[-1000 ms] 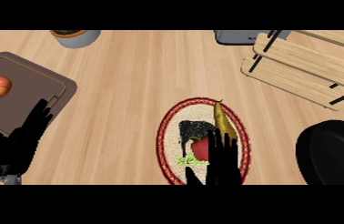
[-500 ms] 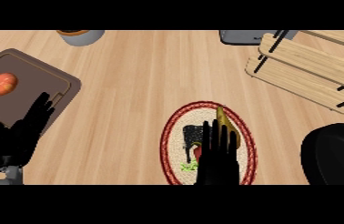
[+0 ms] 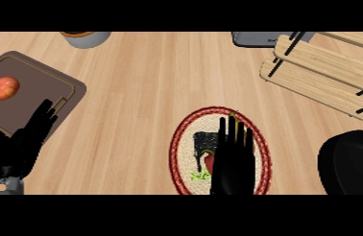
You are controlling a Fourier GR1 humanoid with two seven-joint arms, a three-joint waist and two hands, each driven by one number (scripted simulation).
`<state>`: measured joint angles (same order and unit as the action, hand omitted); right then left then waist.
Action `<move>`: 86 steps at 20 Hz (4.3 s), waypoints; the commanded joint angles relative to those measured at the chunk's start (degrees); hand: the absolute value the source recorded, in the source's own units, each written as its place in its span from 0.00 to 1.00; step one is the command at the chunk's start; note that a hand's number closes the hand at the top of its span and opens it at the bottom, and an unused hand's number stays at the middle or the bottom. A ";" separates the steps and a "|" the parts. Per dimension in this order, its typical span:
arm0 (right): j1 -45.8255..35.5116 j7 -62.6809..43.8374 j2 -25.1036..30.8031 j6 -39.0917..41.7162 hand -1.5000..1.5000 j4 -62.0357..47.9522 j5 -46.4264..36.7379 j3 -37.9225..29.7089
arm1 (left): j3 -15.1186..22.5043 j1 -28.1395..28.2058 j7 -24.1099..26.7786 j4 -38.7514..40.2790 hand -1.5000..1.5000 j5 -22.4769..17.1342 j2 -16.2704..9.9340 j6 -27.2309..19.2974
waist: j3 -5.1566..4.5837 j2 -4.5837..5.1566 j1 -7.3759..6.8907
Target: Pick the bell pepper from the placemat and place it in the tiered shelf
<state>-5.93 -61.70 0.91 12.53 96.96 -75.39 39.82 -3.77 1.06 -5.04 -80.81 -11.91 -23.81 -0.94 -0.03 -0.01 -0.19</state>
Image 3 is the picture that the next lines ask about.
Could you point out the oval red-rimmed woven placemat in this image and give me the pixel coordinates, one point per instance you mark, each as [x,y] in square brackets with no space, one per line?
[186,144]

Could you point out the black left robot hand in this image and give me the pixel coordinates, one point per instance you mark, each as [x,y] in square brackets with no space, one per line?
[24,144]

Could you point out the black rounded object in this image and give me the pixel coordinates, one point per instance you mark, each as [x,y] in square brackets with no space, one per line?
[344,163]

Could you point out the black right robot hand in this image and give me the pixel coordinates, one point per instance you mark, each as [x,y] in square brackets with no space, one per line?
[233,169]

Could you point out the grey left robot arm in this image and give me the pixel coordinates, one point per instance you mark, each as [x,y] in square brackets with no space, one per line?
[9,186]

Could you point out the brown cutting board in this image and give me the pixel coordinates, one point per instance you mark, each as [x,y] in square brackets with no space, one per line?
[37,83]

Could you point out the wooden tiered shelf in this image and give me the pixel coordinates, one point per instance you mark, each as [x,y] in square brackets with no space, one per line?
[316,70]

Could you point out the grey appliance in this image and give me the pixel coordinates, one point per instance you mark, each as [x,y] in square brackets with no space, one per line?
[256,38]

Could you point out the red-orange apple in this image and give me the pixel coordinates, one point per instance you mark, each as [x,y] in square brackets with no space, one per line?
[8,88]

